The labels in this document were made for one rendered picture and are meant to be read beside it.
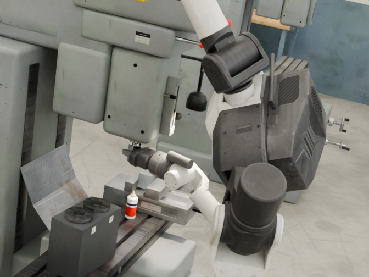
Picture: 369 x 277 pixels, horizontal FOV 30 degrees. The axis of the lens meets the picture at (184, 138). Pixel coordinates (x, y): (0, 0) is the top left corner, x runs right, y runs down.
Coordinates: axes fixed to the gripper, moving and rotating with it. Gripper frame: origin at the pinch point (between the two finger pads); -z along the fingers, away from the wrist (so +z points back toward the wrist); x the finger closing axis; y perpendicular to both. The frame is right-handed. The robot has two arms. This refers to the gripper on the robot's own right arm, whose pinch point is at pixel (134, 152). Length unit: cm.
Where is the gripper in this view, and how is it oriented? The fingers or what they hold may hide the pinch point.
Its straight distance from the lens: 249.6
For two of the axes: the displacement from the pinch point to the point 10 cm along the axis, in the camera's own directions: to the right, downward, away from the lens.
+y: -1.5, 9.3, 3.3
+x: -6.3, 1.7, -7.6
